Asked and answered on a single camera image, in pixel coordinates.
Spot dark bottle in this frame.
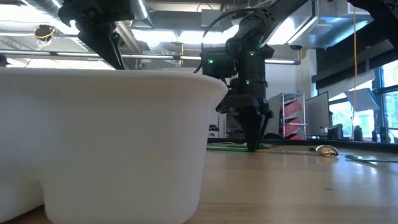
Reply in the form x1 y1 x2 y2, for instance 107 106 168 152
353 124 364 142

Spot grey panel board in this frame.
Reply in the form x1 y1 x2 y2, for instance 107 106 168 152
304 91 331 138

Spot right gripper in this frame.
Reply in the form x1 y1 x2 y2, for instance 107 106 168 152
216 91 274 152

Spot white tilted panel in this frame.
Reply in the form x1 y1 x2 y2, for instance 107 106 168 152
343 88 381 112

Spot black cabinet machine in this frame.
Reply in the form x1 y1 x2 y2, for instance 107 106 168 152
225 113 248 139

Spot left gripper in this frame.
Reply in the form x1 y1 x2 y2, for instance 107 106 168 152
57 0 135 70

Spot gold spoon green handle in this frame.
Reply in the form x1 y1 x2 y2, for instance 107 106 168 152
344 154 398 164
309 144 340 158

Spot black metal table frame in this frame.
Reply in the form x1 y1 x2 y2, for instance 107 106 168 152
206 136 398 154

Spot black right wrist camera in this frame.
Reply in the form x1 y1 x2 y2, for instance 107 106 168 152
200 46 238 79

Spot white plastic cutlery tray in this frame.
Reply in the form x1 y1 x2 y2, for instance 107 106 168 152
0 67 229 224

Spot metal rack red bins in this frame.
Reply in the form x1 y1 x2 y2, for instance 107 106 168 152
267 91 307 141

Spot small black monitor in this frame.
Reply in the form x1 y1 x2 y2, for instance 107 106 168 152
326 123 345 140

